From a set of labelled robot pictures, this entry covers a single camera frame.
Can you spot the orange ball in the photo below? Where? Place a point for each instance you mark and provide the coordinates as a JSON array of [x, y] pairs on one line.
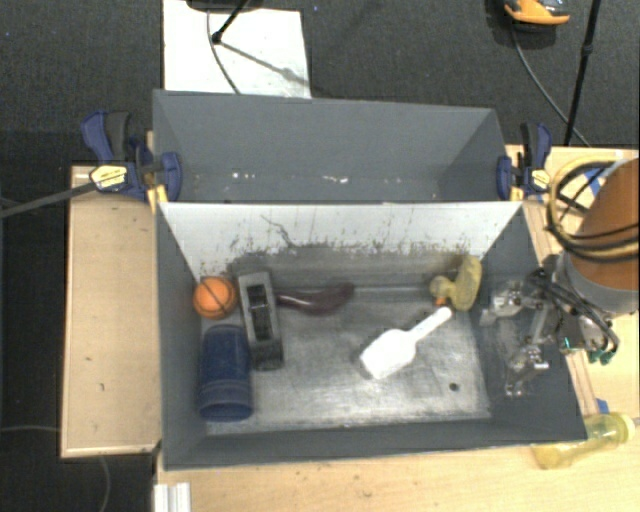
[[215, 298]]

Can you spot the pale wood board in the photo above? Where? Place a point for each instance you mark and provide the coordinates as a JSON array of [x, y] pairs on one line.
[[110, 310]]

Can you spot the grey tape dispenser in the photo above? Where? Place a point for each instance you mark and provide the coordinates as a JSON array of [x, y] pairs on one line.
[[262, 345]]

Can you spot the grey metal bin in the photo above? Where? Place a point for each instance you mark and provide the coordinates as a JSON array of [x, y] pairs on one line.
[[320, 360]]

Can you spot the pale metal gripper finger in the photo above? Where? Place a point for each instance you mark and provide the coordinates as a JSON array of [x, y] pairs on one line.
[[506, 302], [531, 362]]

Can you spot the yellow rubber duck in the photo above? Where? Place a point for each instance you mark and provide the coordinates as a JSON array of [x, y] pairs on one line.
[[462, 285]]

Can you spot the dark purple toy eggplant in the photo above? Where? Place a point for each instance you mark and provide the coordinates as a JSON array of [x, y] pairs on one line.
[[320, 300]]

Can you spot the blue plastic cup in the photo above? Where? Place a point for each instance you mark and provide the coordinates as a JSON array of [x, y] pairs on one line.
[[225, 370]]

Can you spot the white plastic scoop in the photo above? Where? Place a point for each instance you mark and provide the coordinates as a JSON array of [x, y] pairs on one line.
[[390, 352]]

